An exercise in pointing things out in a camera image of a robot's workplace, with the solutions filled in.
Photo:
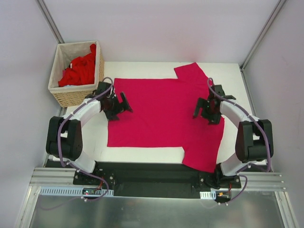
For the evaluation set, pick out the aluminium frame post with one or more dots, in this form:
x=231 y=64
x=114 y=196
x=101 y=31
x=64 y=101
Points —
x=269 y=22
x=50 y=21

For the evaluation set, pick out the right aluminium frame post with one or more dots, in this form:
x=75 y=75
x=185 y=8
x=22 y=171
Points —
x=269 y=22

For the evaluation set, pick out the white cable duct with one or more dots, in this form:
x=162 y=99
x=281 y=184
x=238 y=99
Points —
x=207 y=195
x=75 y=191

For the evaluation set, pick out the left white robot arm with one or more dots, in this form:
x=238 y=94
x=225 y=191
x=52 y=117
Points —
x=64 y=137

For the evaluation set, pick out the wicker laundry basket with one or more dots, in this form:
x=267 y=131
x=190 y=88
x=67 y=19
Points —
x=65 y=53

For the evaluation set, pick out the left aluminium frame post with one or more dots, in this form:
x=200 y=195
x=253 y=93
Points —
x=50 y=21

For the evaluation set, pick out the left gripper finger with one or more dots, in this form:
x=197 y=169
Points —
x=112 y=117
x=125 y=104

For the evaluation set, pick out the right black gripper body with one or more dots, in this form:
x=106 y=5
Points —
x=205 y=109

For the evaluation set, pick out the right white cable duct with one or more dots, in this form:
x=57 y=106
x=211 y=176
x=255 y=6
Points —
x=207 y=195

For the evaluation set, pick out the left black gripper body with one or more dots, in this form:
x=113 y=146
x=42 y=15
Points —
x=118 y=107

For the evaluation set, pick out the left white cable duct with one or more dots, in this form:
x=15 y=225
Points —
x=75 y=191

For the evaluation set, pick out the magenta t shirt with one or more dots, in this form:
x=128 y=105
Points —
x=162 y=116

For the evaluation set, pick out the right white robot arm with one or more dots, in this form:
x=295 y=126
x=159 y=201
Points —
x=254 y=140

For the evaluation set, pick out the red t shirt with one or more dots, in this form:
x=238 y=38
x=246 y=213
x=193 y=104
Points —
x=81 y=70

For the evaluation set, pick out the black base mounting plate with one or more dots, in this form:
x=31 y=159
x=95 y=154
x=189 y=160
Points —
x=156 y=180

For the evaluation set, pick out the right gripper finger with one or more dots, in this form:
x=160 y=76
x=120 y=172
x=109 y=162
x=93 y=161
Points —
x=199 y=105
x=214 y=121

